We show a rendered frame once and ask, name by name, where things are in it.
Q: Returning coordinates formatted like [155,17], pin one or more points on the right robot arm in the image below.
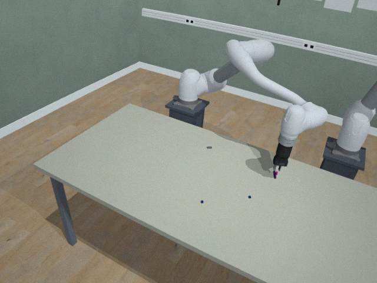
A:
[243,56]

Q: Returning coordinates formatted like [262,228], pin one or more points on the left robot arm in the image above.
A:
[355,127]

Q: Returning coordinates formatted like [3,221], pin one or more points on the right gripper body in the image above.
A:
[283,151]

